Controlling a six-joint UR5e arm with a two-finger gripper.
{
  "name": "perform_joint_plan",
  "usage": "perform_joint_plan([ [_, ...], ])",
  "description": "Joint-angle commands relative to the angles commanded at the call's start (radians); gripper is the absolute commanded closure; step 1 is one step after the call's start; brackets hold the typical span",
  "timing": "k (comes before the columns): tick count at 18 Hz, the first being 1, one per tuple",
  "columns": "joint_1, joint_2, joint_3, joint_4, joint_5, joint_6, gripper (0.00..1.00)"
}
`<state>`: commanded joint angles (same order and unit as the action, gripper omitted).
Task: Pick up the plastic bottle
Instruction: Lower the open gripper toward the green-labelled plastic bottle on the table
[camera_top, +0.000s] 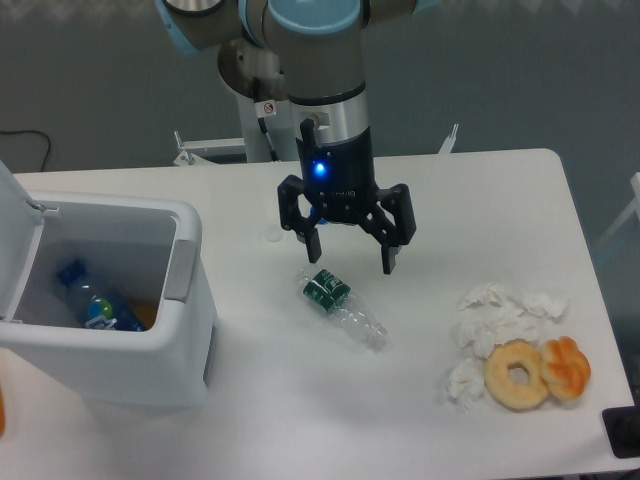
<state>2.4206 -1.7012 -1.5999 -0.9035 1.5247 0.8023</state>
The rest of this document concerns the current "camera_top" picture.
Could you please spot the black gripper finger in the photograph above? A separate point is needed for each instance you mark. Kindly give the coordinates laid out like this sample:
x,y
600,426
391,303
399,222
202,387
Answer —
x,y
291,219
387,214

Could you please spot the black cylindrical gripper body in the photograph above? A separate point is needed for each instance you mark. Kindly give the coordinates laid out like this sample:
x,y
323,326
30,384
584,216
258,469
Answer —
x,y
335,174

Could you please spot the clear bottle green label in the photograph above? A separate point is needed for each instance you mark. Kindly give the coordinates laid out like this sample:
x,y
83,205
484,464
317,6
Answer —
x,y
335,301

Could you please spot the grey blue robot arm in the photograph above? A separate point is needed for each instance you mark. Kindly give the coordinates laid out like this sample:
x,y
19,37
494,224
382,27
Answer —
x,y
319,53

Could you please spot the white bottle cap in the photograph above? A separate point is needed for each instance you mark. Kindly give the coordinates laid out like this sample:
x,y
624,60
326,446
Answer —
x,y
273,234

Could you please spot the blue bottle in bin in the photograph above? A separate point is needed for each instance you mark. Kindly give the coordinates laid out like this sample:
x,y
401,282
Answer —
x,y
94,301

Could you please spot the large crumpled white tissue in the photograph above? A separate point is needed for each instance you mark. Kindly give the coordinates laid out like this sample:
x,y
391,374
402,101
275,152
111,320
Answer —
x,y
493,315

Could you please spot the white open trash bin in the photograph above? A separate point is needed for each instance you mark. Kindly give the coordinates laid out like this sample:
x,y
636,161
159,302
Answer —
x,y
149,250

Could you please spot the small crumpled white tissue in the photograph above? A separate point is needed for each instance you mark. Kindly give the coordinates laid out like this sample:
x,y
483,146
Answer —
x,y
465,384

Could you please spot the orange item in bin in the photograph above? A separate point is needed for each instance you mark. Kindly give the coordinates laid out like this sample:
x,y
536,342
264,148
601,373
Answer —
x,y
145,312

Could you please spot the orange glazed twisted bun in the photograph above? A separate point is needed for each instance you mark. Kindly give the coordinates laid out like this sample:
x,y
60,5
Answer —
x,y
564,368

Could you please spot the black device at edge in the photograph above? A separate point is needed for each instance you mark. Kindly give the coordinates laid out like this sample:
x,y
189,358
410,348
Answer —
x,y
622,428

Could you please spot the orange object at left edge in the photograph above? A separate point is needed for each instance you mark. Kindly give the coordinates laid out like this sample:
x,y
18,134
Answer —
x,y
2,414

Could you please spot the plain ring donut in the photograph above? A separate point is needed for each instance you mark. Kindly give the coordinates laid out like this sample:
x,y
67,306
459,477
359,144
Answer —
x,y
512,376

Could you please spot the white frame at right edge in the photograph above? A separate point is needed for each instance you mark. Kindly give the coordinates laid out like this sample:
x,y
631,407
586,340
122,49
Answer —
x,y
620,230

